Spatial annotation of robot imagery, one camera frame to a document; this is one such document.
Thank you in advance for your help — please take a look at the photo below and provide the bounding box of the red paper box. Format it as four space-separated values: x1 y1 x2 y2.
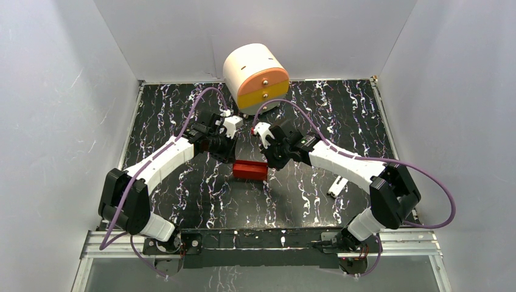
232 160 268 181

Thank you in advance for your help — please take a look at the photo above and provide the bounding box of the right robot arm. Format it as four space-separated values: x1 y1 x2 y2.
251 119 421 252

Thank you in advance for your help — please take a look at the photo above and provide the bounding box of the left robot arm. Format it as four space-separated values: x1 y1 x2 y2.
98 110 243 253

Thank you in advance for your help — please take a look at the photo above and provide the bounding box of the small white beige case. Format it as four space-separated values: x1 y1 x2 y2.
326 176 348 199

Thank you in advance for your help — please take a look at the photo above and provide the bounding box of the round three-drawer cabinet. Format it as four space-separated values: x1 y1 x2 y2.
223 43 290 116

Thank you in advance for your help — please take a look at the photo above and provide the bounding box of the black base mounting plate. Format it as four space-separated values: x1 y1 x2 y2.
143 227 378 273

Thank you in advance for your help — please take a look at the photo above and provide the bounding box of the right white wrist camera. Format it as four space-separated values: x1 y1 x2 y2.
251 122 275 149

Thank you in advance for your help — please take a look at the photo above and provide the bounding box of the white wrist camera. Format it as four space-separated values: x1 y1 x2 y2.
251 122 275 149
221 109 243 139

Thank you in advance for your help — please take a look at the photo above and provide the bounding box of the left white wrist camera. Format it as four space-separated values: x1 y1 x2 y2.
221 109 243 139

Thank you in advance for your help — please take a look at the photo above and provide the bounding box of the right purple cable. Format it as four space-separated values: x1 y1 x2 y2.
251 99 457 279

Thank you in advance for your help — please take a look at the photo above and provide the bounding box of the purple cable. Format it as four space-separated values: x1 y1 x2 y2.
251 99 457 279
99 86 231 279

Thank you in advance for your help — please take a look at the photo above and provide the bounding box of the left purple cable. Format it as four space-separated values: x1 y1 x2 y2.
99 86 231 279

